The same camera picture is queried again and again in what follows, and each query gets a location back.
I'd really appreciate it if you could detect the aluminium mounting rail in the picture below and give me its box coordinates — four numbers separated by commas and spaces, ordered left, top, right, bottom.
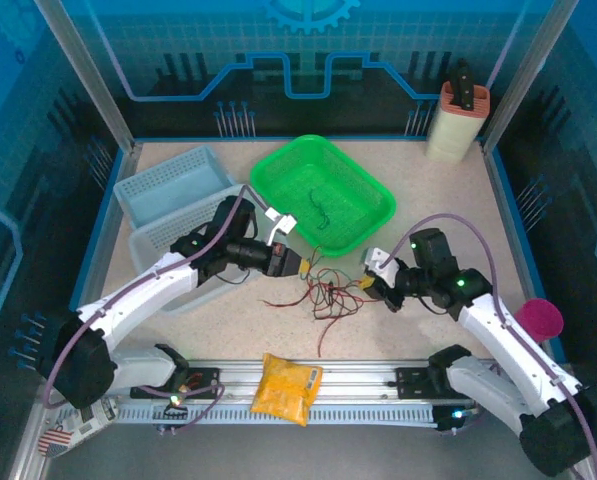
45, 357, 572, 406

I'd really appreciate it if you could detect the white plastic basket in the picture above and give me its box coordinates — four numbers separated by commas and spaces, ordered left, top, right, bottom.
127, 183, 274, 314

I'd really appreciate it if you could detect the beige knife block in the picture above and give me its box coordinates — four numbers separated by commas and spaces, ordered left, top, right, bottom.
425, 81, 492, 164

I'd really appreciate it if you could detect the aluminium frame post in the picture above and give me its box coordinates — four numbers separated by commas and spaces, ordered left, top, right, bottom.
480, 0, 579, 151
32, 0, 144, 154

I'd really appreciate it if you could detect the thin dark red cable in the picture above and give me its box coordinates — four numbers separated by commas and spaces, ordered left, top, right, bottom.
307, 272, 367, 321

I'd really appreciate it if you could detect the long red cable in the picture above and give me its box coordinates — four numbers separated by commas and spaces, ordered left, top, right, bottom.
260, 269, 374, 357

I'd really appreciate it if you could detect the white slotted cable duct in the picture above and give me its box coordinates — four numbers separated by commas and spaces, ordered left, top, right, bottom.
105, 402, 439, 427

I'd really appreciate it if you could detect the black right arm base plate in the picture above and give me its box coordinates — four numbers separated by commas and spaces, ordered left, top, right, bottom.
395, 367, 487, 401

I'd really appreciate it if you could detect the green plastic basket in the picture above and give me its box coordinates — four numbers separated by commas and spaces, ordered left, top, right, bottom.
249, 133, 397, 259

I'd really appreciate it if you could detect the black knife handle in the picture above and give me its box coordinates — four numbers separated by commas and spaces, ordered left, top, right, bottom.
450, 58, 475, 110

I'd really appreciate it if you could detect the flag print paper packet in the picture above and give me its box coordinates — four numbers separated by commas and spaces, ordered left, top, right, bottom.
37, 397, 119, 459

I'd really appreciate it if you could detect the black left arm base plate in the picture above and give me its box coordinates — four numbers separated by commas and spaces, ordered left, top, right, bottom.
177, 367, 222, 401

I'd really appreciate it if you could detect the yellow snack packet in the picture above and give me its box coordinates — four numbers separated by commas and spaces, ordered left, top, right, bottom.
249, 352, 324, 428

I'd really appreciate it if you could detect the black cable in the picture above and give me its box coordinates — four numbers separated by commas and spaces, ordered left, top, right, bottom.
317, 269, 369, 314
310, 277, 359, 321

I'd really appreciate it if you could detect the light blue plastic basket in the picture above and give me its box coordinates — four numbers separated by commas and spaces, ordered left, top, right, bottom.
112, 144, 239, 229

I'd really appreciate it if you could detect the magenta plastic cup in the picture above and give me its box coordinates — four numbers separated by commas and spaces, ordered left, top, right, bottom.
515, 298, 564, 344

